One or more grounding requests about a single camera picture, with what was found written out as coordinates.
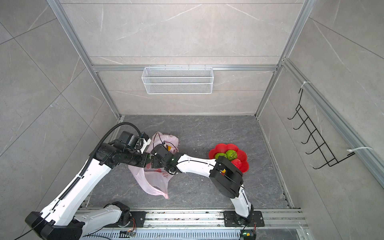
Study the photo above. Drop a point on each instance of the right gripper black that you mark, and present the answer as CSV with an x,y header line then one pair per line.
x,y
154,163

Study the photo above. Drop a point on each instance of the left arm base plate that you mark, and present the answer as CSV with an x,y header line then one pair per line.
x,y
135,219

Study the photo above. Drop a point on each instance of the red flower-shaped plate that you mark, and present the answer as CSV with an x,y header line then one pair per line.
x,y
242,156

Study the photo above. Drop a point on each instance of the aluminium mounting rail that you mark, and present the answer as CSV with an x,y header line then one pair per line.
x,y
211,219

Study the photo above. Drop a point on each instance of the green fake fruit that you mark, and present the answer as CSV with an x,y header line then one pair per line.
x,y
218,155
231,155

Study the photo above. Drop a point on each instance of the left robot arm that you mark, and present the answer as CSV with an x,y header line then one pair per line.
x,y
59,221

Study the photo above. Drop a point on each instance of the black wire hook rack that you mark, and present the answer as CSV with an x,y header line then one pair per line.
x,y
315,136

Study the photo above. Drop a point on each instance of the pink plastic bag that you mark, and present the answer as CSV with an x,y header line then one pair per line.
x,y
155,181

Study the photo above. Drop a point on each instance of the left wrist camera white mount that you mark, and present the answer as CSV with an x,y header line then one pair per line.
x,y
146,140

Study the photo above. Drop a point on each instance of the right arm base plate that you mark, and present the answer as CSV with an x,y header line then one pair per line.
x,y
232,219

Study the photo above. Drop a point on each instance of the white wire mesh basket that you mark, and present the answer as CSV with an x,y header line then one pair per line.
x,y
178,80

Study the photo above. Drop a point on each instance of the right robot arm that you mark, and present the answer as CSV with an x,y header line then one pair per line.
x,y
227,178

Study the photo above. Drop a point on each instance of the red fake fruit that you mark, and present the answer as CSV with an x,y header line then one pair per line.
x,y
237,163

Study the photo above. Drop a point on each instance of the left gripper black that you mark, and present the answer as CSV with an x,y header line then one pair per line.
x,y
145,160

